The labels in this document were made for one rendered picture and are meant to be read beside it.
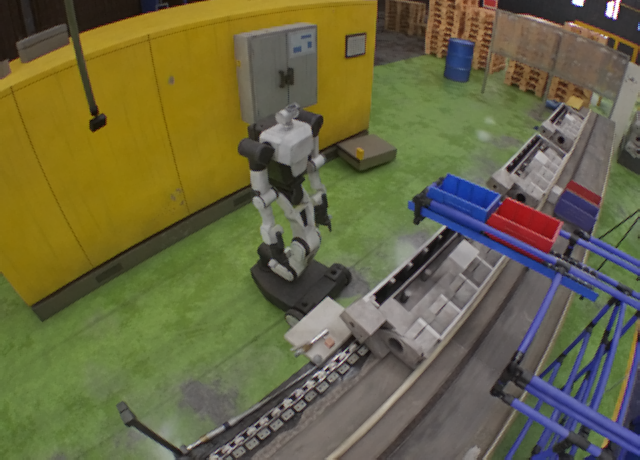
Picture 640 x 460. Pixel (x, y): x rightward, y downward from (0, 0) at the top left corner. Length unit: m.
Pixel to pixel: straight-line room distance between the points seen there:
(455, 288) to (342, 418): 0.78
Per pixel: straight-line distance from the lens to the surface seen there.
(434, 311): 1.58
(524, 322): 1.96
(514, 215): 1.62
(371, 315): 1.46
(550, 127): 3.88
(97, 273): 3.22
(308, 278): 2.60
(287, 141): 1.76
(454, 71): 7.89
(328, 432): 1.47
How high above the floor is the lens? 2.17
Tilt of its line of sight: 41 degrees down
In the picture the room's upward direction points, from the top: straight up
